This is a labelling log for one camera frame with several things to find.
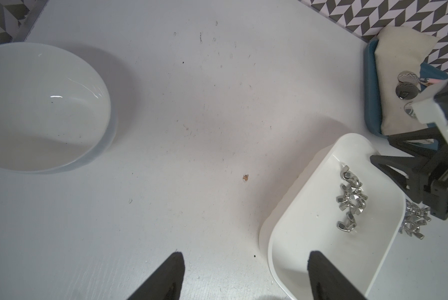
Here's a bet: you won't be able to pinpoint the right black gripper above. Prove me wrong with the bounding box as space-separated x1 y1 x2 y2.
370 127 448 221

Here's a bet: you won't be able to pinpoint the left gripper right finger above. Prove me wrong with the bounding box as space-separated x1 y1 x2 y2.
307 251 366 300

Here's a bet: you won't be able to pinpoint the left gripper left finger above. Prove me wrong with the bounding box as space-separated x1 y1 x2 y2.
128 252 185 300

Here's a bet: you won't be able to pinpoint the removed silver wing nuts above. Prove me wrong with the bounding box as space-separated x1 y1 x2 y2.
398 199 431 240

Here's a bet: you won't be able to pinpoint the white storage box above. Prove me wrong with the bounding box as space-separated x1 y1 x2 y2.
259 133 406 300

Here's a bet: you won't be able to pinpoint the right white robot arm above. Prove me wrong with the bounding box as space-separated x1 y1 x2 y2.
370 79 448 220

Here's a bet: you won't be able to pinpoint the silver wing nut pile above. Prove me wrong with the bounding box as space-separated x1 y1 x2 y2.
336 165 368 233

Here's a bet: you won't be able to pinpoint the teal tray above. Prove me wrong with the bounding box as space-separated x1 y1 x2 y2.
364 37 448 138

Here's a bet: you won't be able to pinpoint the beige cloth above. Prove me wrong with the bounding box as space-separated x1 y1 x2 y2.
375 26 439 136

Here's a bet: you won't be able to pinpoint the white round bowl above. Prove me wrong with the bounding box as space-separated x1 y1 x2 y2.
0 42 117 174

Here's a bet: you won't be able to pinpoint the white handled spoon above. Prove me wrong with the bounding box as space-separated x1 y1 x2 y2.
403 101 417 119

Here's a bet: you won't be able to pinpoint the dark handled spoon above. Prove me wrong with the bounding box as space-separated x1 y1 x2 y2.
395 82 421 100

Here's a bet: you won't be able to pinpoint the pink handled spoon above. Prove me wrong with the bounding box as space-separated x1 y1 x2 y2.
398 71 442 86

